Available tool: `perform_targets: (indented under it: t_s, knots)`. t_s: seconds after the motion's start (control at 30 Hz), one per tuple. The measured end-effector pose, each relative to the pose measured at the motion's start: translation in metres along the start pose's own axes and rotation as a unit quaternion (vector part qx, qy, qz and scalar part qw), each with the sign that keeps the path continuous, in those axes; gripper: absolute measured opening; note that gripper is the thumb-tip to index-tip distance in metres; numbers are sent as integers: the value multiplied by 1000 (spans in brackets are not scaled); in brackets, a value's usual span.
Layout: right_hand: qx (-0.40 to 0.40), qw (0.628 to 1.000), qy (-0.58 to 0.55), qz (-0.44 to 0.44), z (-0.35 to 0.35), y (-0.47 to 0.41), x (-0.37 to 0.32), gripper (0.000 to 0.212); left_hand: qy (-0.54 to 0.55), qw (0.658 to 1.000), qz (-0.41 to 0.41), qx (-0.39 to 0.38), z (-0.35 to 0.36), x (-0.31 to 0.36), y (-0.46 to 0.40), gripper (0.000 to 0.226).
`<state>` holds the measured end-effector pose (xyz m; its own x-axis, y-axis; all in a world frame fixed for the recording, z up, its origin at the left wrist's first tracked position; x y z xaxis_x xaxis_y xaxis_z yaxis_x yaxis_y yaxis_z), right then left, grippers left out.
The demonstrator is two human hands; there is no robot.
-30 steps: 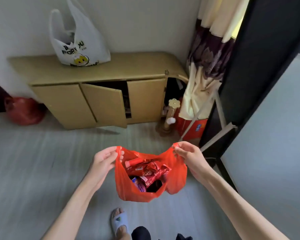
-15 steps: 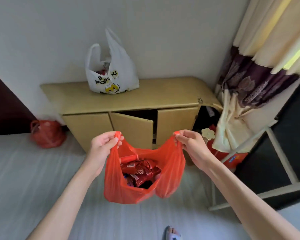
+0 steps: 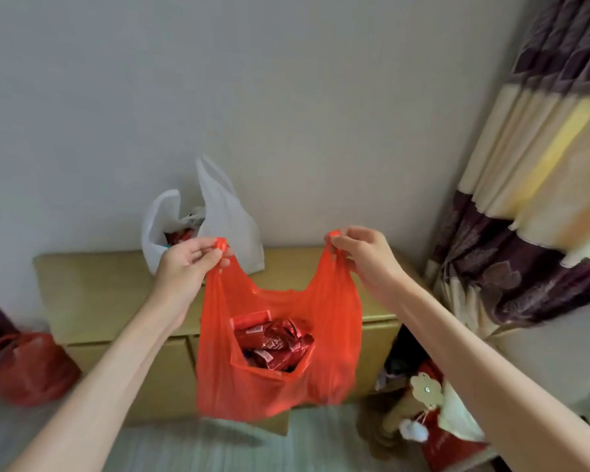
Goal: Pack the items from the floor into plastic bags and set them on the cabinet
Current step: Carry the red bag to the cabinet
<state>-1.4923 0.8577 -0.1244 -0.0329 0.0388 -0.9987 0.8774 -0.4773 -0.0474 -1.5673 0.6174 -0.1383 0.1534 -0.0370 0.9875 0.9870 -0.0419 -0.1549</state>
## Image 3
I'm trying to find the cream purple striped curtain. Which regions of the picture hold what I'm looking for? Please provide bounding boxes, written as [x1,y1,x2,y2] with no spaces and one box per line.
[425,0,590,340]

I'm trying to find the person's right hand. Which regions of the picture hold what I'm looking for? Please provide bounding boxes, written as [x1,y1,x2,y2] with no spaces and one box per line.
[326,226,414,310]

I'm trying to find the person's left hand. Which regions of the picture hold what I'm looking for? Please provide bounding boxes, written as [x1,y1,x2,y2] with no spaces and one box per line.
[145,236,236,335]

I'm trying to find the person's right forearm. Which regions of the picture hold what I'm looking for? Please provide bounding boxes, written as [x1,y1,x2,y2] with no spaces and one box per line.
[385,282,590,472]

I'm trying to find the red snack bag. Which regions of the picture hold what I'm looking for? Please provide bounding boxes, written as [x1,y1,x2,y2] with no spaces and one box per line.
[165,228,197,247]
[241,318,315,373]

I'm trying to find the red cardboard box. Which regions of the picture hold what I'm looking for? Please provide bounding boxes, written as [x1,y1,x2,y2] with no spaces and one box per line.
[412,361,490,472]

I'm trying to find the person's left forearm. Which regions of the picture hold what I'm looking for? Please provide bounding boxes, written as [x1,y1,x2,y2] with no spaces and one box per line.
[7,302,187,472]

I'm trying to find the beige wooden cabinet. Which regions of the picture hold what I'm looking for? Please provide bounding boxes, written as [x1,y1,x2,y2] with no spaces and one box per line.
[33,246,423,436]

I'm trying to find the white printed plastic bag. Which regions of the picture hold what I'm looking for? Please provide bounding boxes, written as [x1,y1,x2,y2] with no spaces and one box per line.
[141,155,266,276]

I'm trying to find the small red bottle white cap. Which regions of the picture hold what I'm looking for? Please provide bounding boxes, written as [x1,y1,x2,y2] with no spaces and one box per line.
[231,311,271,332]

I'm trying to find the cardboard cat scratching post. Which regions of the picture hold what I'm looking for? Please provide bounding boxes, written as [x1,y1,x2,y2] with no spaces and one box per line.
[356,370,446,460]

